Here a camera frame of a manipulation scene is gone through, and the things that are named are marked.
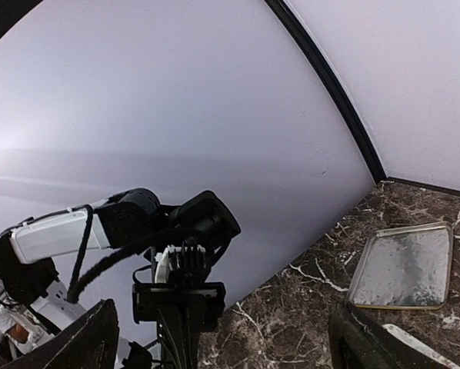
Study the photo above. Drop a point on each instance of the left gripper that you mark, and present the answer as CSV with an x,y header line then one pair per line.
x,y
207,301

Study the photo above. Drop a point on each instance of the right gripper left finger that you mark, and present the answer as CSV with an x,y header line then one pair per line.
x,y
89,342

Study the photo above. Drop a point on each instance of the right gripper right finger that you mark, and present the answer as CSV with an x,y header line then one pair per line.
x,y
356,341

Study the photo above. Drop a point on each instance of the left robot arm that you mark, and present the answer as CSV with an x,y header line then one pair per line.
x,y
47,262

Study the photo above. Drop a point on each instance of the silver tin lid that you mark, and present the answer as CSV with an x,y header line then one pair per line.
x,y
405,268

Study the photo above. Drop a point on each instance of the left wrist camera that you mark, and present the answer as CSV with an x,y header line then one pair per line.
x,y
183,266

